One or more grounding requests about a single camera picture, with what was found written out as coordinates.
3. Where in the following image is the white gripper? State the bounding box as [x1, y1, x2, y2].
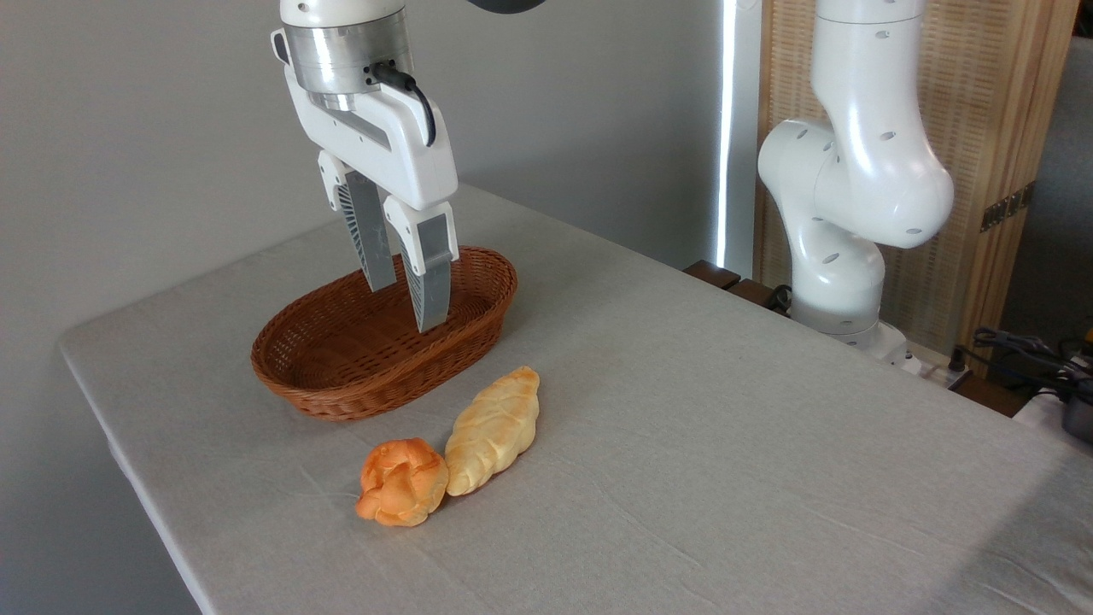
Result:
[271, 28, 460, 333]

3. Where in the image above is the orange round bread roll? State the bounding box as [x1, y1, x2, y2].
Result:
[355, 437, 450, 528]

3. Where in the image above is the brown wicker oval basket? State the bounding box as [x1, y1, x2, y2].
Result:
[250, 245, 519, 423]

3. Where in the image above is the pale braided bread loaf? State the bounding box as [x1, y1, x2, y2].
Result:
[444, 366, 542, 497]

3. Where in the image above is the dark brown wooden block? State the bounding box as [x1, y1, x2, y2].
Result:
[683, 260, 792, 315]

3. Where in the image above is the grey tablecloth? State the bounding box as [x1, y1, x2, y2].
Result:
[57, 181, 1093, 615]

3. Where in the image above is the dark metal screen hinge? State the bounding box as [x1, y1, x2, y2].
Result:
[979, 180, 1037, 234]

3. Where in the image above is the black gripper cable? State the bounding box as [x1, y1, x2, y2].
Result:
[369, 61, 438, 148]

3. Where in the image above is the white vertical frame strip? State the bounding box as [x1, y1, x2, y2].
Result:
[716, 0, 763, 276]

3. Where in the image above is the black cable bundle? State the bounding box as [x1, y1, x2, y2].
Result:
[951, 326, 1093, 404]

